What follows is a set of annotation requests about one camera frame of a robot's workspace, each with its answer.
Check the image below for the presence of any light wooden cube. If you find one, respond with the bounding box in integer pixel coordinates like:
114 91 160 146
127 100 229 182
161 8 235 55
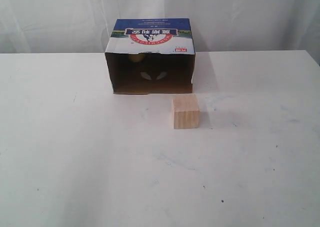
172 94 200 130

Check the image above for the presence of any white backdrop curtain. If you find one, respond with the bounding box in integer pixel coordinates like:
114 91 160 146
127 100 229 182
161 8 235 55
0 0 320 53

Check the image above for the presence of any blue white cardboard box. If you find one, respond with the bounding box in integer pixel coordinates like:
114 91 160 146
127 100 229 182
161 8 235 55
104 18 196 95

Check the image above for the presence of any yellow tennis ball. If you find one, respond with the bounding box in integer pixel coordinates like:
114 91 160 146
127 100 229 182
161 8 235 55
128 53 145 63

